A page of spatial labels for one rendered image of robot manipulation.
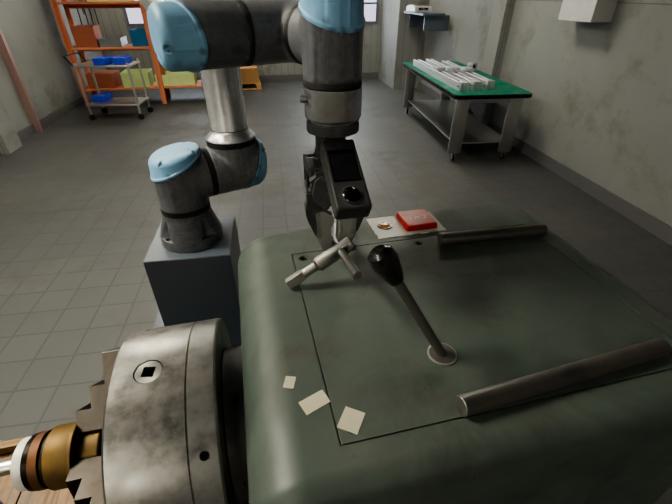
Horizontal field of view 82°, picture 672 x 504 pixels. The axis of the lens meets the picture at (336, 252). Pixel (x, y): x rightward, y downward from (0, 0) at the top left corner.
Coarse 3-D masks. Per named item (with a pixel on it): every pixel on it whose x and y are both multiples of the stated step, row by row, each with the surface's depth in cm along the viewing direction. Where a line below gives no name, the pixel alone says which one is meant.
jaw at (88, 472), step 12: (96, 456) 53; (72, 468) 51; (84, 468) 51; (96, 468) 51; (72, 480) 50; (84, 480) 50; (96, 480) 50; (72, 492) 50; (84, 492) 48; (96, 492) 48
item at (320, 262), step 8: (344, 240) 57; (336, 248) 57; (344, 248) 57; (352, 248) 57; (320, 256) 57; (328, 256) 57; (336, 256) 57; (312, 264) 58; (320, 264) 57; (328, 264) 57; (296, 272) 58; (304, 272) 57; (312, 272) 58; (288, 280) 57; (296, 280) 58; (304, 280) 58
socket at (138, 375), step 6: (144, 366) 49; (150, 366) 49; (156, 366) 49; (138, 372) 48; (144, 372) 49; (150, 372) 50; (156, 372) 48; (138, 378) 47; (144, 378) 47; (150, 378) 48; (156, 378) 48
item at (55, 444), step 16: (48, 432) 55; (64, 432) 54; (96, 432) 55; (32, 448) 52; (48, 448) 52; (64, 448) 52; (80, 448) 53; (96, 448) 53; (32, 464) 51; (48, 464) 51; (64, 464) 51; (32, 480) 51; (48, 480) 51; (64, 480) 52
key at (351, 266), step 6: (336, 222) 67; (336, 228) 65; (336, 234) 63; (336, 240) 60; (342, 252) 55; (342, 258) 54; (348, 258) 53; (348, 264) 51; (354, 264) 51; (354, 270) 49; (354, 276) 49; (360, 276) 49
